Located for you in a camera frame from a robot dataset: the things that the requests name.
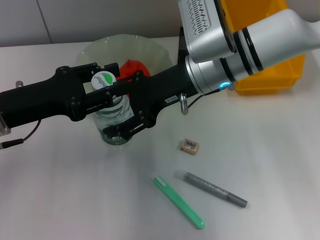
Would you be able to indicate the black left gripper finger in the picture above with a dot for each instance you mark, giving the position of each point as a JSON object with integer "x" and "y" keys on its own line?
{"x": 100, "y": 100}

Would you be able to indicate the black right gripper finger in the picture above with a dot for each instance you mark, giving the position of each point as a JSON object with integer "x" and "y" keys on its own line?
{"x": 127, "y": 78}
{"x": 112, "y": 67}
{"x": 125, "y": 130}

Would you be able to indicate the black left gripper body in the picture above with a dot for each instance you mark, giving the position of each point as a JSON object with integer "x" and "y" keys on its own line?
{"x": 45, "y": 100}

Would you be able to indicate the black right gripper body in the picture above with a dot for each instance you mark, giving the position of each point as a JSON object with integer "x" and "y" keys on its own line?
{"x": 162, "y": 87}

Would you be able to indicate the orange fruit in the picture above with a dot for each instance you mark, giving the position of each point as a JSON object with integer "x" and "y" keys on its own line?
{"x": 132, "y": 66}

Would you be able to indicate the clear water bottle green label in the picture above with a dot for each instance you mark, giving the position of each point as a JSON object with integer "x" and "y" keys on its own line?
{"x": 101, "y": 80}

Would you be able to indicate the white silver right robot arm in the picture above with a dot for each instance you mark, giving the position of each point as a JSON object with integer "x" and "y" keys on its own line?
{"x": 262, "y": 42}

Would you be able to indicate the green glass fruit plate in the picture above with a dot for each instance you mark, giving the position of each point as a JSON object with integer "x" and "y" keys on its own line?
{"x": 140, "y": 47}

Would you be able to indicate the black mesh pen holder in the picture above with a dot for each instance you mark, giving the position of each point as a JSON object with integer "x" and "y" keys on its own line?
{"x": 182, "y": 47}

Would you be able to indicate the beige eraser with barcode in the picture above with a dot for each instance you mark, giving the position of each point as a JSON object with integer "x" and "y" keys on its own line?
{"x": 188, "y": 146}

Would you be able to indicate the mint green pen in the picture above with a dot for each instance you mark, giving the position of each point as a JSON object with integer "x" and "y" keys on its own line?
{"x": 177, "y": 200}

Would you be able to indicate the grey glitter marker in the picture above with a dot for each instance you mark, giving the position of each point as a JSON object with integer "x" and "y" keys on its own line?
{"x": 210, "y": 187}

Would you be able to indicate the yellow plastic bin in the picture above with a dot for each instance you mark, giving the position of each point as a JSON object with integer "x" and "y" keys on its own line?
{"x": 270, "y": 80}

